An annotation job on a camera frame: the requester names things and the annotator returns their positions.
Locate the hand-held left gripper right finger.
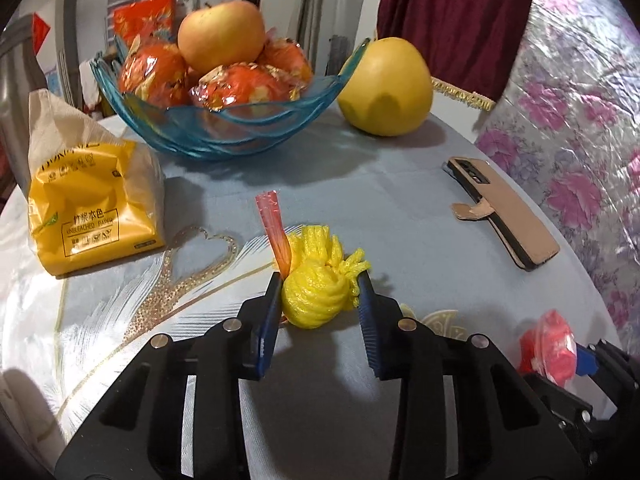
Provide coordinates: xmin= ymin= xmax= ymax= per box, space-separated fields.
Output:
xmin=356 ymin=272 xmax=586 ymax=480

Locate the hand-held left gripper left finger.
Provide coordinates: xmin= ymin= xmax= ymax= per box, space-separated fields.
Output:
xmin=54 ymin=272 xmax=285 ymax=480

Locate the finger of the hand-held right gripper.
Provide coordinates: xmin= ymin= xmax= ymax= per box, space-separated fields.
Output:
xmin=522 ymin=372 xmax=597 ymax=426
xmin=574 ymin=340 xmax=640 ymax=387

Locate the red plastic wrapper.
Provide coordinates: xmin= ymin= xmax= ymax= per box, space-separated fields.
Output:
xmin=518 ymin=309 xmax=577 ymax=387

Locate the yellow foam net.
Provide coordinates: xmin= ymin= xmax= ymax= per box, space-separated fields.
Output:
xmin=272 ymin=225 xmax=374 ymax=331

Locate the red strip wrapper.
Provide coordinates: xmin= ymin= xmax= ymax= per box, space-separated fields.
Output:
xmin=255 ymin=190 xmax=294 ymax=281

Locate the phone in brown case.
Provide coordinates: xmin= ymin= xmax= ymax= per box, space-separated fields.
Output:
xmin=442 ymin=156 xmax=561 ymax=272

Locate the blue glass fruit bowl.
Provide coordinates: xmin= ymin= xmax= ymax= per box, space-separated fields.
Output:
xmin=90 ymin=37 xmax=374 ymax=161

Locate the yellow tissue pack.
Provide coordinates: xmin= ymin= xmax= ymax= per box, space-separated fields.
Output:
xmin=27 ymin=89 xmax=167 ymax=277

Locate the floral plastic sheet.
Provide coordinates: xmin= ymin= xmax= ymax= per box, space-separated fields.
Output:
xmin=472 ymin=0 xmax=640 ymax=343

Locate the wrapped orange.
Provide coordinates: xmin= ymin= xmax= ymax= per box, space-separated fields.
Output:
xmin=260 ymin=35 xmax=315 ymax=87
xmin=118 ymin=42 xmax=194 ymax=109
xmin=190 ymin=62 xmax=297 ymax=111

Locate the yellow pomelo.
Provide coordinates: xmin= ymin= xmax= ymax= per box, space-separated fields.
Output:
xmin=336 ymin=37 xmax=435 ymax=138

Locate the yellow-red apple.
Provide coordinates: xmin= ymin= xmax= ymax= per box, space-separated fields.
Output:
xmin=177 ymin=0 xmax=266 ymax=75

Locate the clear plastic tube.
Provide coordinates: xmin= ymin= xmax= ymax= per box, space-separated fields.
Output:
xmin=299 ymin=0 xmax=375 ymax=79

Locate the maroon curtain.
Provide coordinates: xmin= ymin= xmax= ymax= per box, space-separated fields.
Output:
xmin=376 ymin=0 xmax=542 ymax=112

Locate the red patterned packet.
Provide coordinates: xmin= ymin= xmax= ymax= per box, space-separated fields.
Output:
xmin=112 ymin=0 xmax=179 ymax=52

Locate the metal thermos flask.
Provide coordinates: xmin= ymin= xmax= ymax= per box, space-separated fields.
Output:
xmin=0 ymin=15 xmax=52 ymax=202

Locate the white door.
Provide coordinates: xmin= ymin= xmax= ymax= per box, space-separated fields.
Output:
xmin=29 ymin=0 xmax=85 ymax=111

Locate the red diamond paper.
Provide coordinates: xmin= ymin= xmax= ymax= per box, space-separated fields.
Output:
xmin=32 ymin=12 xmax=51 ymax=54

